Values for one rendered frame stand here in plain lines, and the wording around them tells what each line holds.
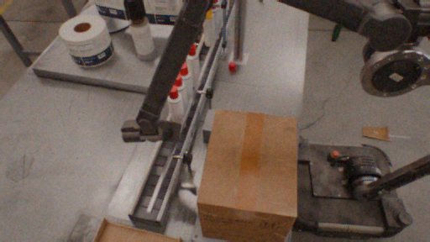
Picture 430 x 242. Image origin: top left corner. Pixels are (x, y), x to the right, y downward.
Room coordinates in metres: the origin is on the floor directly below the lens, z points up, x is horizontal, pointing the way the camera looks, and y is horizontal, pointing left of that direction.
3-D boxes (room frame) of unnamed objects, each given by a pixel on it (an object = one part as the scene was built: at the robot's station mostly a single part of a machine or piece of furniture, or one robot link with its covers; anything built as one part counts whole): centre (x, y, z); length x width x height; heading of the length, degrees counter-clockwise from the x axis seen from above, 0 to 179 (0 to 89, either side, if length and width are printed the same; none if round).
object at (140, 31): (1.14, 0.31, 1.03); 0.09 x 0.09 x 0.30
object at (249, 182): (0.42, -0.09, 0.99); 0.30 x 0.24 x 0.27; 169
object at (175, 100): (0.71, 0.14, 0.98); 0.05 x 0.05 x 0.20
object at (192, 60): (0.93, 0.08, 0.98); 0.05 x 0.05 x 0.20
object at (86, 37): (1.17, 0.58, 0.95); 0.20 x 0.20 x 0.14
